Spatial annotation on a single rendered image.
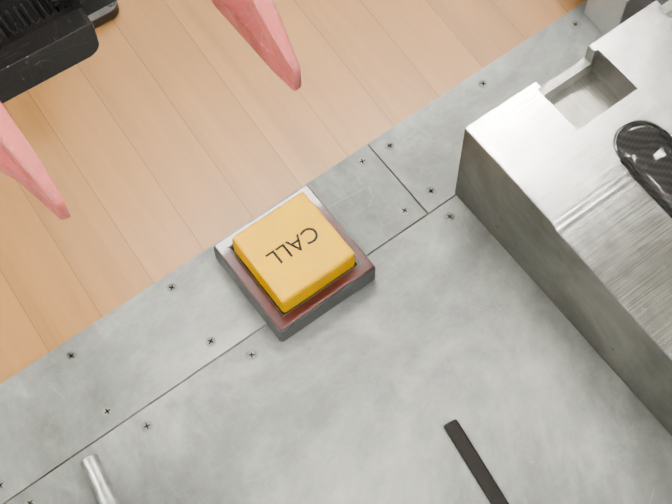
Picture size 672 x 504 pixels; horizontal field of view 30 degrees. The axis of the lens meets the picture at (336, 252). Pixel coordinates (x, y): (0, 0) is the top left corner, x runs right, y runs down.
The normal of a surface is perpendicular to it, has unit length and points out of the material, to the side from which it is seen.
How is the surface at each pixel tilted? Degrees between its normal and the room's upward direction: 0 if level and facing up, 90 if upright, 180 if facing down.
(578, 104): 0
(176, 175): 0
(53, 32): 1
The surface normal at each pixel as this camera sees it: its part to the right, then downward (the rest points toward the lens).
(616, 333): -0.80, 0.54
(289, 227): -0.01, -0.43
